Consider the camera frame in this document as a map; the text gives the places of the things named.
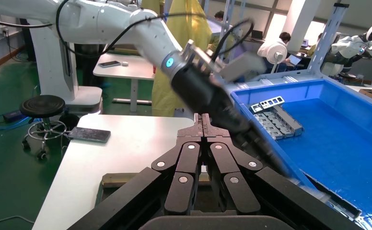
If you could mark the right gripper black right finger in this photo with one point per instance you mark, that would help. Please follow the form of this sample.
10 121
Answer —
227 165

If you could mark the white humanoid robot black head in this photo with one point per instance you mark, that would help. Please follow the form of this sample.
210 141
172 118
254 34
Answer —
351 47

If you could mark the smartphone with dark screen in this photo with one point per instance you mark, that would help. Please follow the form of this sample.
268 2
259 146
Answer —
89 135

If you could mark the long grey metal cage bar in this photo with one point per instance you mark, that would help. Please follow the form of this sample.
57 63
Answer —
289 120

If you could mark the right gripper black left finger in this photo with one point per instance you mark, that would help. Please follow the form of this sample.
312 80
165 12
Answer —
186 165

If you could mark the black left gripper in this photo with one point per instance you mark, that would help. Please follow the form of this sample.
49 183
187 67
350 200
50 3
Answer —
205 95

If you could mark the blue plastic bin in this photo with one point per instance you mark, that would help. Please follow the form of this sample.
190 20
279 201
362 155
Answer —
338 143

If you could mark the seated person white shirt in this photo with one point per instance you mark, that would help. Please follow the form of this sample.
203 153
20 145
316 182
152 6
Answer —
273 39

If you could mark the white round fan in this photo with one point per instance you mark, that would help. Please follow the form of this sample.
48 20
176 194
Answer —
276 52

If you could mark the upright grey bracket square holes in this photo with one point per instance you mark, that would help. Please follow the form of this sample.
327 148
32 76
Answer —
268 103

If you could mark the small white desk object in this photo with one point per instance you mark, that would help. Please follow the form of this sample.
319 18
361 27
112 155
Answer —
124 63

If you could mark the open laptop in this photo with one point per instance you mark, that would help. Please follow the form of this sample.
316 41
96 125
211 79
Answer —
294 60

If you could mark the blue floor power box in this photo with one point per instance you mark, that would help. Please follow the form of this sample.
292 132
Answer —
13 116

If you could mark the dark long metal cage part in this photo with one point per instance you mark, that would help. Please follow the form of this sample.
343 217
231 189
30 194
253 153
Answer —
335 196

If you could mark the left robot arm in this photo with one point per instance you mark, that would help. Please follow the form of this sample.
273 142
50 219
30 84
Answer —
103 22

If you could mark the white robot body column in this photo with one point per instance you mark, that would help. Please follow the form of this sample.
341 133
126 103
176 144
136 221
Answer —
54 63

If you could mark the flat slotted metal cage part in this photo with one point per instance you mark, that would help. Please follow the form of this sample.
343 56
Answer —
267 128
276 124

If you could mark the phone on office desk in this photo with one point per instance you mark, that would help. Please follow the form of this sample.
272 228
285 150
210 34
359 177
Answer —
109 64

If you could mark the person in yellow suit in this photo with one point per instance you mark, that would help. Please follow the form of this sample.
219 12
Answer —
189 28

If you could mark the white table with cardboard box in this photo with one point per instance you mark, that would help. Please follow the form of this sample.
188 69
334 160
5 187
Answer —
352 88

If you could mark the person with dark hair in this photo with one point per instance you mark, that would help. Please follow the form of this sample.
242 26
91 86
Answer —
219 16

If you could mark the white office desk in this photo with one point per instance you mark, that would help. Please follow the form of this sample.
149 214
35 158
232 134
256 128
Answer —
132 68

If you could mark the black round stool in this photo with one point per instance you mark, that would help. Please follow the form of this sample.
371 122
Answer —
43 106

